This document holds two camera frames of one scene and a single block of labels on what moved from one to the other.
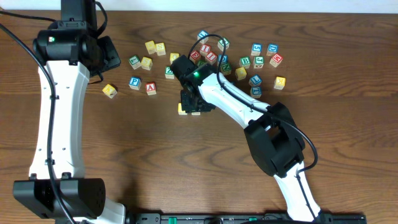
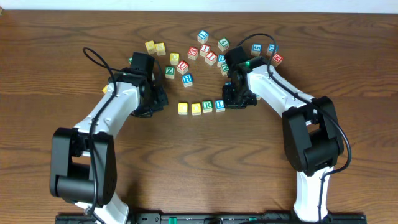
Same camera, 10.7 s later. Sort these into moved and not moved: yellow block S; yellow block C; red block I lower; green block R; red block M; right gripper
Moved: green block R; right gripper
Not moved: red block I lower; yellow block C; red block M; yellow block S
